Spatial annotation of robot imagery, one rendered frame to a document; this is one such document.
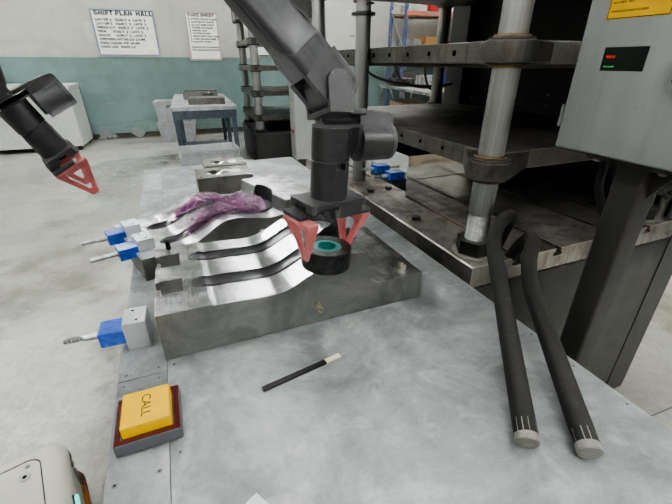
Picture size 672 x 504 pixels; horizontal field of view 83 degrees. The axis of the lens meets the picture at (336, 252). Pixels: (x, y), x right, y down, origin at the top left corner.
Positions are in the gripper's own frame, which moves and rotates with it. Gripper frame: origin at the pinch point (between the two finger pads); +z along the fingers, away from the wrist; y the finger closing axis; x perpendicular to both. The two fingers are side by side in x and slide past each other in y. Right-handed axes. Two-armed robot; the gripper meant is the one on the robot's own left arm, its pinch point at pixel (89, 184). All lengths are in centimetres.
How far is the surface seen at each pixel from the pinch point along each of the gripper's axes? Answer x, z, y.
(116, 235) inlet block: 3.9, 12.8, -0.3
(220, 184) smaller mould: -31, 33, 32
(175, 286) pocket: 0.8, 13.3, -35.0
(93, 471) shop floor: 65, 79, 15
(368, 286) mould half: -25, 29, -55
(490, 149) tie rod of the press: -69, 28, -54
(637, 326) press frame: -107, 128, -82
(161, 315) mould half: 4.7, 9.6, -44.9
